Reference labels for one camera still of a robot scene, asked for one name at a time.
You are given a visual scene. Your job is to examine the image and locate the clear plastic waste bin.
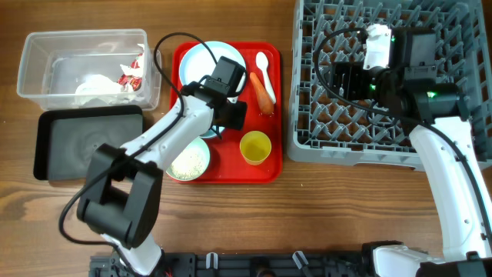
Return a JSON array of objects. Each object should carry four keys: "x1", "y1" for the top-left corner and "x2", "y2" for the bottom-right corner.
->
[{"x1": 17, "y1": 28, "x2": 161, "y2": 111}]

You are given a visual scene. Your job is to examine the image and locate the yellow plastic cup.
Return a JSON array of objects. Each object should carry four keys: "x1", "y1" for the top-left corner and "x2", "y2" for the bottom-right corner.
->
[{"x1": 239, "y1": 131, "x2": 272, "y2": 165}]

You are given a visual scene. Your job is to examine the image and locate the pale green rice bowl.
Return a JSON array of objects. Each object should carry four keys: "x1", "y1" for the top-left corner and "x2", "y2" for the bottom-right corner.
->
[{"x1": 166, "y1": 138, "x2": 211, "y2": 182}]

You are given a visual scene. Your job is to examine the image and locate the red serving tray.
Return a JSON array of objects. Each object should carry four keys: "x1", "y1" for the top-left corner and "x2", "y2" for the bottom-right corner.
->
[{"x1": 169, "y1": 41, "x2": 284, "y2": 185}]

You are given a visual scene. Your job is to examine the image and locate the light blue bowl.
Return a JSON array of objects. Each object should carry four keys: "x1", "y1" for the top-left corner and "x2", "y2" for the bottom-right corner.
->
[{"x1": 200, "y1": 126, "x2": 225, "y2": 139}]

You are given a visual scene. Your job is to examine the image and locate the orange carrot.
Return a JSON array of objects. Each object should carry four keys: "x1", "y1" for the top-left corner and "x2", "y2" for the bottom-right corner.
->
[{"x1": 249, "y1": 72, "x2": 274, "y2": 115}]

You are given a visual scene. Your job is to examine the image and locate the grey dishwasher rack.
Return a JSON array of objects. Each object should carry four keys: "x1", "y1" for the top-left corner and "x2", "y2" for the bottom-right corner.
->
[{"x1": 288, "y1": 0, "x2": 491, "y2": 170}]

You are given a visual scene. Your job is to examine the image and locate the red candy wrapper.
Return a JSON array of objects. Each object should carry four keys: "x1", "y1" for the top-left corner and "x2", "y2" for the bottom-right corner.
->
[{"x1": 118, "y1": 54, "x2": 145, "y2": 92}]

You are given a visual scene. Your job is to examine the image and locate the white plastic spoon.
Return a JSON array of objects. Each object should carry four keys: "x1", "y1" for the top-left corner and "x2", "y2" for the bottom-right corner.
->
[{"x1": 255, "y1": 52, "x2": 277, "y2": 104}]

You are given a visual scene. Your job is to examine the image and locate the large light blue plate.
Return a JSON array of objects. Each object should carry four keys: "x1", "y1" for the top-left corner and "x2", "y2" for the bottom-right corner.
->
[{"x1": 178, "y1": 41, "x2": 246, "y2": 85}]

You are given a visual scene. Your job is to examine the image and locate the black plastic tray bin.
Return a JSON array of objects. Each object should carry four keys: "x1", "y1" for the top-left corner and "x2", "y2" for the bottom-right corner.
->
[{"x1": 33, "y1": 105, "x2": 144, "y2": 181}]

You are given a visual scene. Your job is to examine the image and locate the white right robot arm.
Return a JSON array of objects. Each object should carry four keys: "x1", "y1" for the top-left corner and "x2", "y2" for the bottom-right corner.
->
[{"x1": 317, "y1": 24, "x2": 491, "y2": 276}]

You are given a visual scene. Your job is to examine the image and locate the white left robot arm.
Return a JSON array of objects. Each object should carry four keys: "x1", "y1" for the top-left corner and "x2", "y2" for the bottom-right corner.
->
[{"x1": 58, "y1": 57, "x2": 248, "y2": 276}]

